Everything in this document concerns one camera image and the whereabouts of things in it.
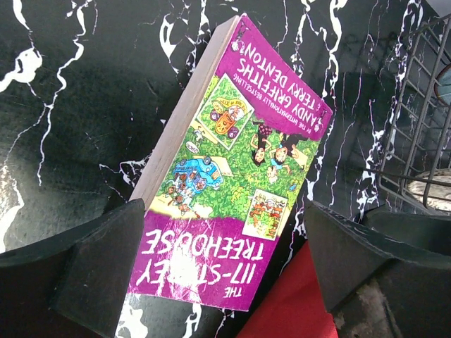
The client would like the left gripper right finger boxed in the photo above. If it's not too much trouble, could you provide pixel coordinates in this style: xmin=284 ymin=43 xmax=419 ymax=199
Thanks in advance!
xmin=304 ymin=202 xmax=450 ymax=337

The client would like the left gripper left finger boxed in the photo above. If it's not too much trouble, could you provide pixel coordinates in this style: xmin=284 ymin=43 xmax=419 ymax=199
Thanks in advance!
xmin=1 ymin=199 xmax=144 ymax=337

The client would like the red student backpack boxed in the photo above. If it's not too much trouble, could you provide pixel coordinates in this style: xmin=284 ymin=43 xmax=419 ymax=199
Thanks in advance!
xmin=237 ymin=243 xmax=338 ymax=338

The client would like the purple treehouse book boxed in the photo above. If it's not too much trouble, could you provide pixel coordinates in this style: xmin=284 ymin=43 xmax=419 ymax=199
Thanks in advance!
xmin=128 ymin=14 xmax=333 ymax=311

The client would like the speckled beige plate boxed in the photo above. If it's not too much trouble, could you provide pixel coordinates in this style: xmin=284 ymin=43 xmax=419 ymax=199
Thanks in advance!
xmin=407 ymin=168 xmax=450 ymax=212

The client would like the teal ceramic plate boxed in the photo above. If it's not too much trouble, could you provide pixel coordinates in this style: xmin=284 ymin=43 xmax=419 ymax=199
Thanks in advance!
xmin=434 ymin=64 xmax=451 ymax=106

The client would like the black wire dish rack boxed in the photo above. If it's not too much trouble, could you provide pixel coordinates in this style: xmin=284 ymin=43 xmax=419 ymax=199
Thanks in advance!
xmin=377 ymin=15 xmax=450 ymax=215

